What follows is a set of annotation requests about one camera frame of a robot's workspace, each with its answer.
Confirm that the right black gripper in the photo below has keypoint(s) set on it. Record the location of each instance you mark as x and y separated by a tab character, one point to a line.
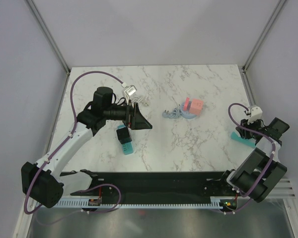
243	132

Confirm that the black cube plug adapter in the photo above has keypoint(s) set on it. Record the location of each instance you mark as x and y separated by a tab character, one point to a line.
123	135

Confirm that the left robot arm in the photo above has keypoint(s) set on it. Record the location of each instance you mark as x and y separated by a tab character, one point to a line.
43	182

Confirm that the pink cube socket adapter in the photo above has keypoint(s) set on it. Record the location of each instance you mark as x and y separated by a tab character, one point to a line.
196	107

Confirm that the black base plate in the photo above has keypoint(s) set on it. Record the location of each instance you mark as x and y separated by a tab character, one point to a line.
158	186

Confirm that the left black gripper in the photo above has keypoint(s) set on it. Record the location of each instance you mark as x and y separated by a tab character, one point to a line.
134	119

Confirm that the white cable duct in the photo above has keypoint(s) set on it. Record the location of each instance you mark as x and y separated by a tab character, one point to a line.
81	202

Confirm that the pink plug adapter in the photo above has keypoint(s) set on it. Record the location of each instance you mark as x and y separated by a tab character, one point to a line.
186	104

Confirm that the left aluminium frame post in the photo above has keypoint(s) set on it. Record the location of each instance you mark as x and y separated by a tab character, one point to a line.
47	34

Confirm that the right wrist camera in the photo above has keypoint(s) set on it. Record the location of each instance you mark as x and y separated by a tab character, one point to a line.
253	114

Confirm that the aluminium frame post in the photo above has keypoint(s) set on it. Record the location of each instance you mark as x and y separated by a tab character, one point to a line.
47	34
263	35

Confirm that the teal rectangular power strip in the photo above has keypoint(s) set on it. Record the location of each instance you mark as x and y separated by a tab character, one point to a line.
127	148

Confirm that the right aluminium frame post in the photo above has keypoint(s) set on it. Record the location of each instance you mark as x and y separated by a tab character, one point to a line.
263	35

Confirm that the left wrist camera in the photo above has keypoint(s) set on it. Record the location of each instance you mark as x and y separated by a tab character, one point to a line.
128	91

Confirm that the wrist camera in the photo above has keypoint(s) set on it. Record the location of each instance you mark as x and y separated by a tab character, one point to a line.
253	114
128	91

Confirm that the blue round power strip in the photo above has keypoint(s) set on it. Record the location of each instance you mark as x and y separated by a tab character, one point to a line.
178	112

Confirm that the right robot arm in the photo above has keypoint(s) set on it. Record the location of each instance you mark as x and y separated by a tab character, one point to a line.
261	168

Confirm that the teal triangular power strip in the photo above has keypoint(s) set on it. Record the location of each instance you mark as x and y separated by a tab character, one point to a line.
247	142

